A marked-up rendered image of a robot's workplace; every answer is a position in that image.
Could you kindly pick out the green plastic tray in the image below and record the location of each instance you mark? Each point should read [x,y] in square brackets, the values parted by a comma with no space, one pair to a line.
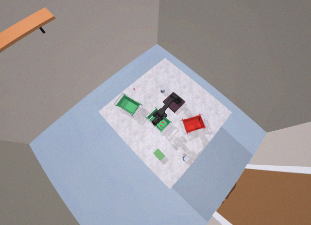
[165,120]
[128,104]

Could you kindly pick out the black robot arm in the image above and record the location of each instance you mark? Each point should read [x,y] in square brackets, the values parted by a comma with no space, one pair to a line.
[160,113]

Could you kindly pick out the green rectangular block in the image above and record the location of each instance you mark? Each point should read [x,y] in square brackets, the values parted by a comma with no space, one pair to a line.
[159,154]

